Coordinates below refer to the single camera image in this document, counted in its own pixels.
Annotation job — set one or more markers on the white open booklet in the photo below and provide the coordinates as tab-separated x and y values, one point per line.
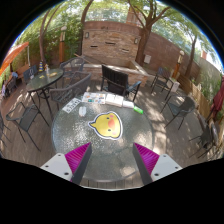
115	100

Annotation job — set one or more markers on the colourful picture sheet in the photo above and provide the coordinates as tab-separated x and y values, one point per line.
90	97

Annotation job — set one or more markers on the dark metal chair right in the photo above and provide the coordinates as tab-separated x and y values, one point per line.
187	106

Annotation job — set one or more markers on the dark chair right edge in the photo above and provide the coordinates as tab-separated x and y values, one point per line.
208	139

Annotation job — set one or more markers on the orange umbrella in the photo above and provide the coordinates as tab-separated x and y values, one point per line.
12	53

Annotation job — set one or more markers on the dark chair far left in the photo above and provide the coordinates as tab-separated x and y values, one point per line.
29	73

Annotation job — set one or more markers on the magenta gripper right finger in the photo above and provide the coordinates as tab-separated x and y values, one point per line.
152	166

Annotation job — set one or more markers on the small white box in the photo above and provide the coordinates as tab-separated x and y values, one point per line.
128	104

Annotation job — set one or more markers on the dark metal chair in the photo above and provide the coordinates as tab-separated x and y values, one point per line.
23	117
187	106

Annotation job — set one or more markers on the dark chair far right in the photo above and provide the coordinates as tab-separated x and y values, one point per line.
163	80

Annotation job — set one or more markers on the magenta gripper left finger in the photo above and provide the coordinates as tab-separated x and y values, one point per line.
70	166

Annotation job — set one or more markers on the green small object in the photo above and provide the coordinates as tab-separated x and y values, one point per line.
139	110

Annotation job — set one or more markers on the dark metal chair front left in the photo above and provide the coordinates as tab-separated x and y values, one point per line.
23	117

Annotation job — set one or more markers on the black chair behind table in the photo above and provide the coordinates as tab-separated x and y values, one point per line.
117	82

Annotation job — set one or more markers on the stone brick fountain wall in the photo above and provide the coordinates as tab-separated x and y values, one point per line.
108	39

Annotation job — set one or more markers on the grey metal chair left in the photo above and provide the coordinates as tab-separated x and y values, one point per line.
77	86

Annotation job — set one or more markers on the round glass patio table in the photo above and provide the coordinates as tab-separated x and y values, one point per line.
111	160

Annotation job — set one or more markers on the white printed card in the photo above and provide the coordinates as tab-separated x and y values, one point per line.
71	105

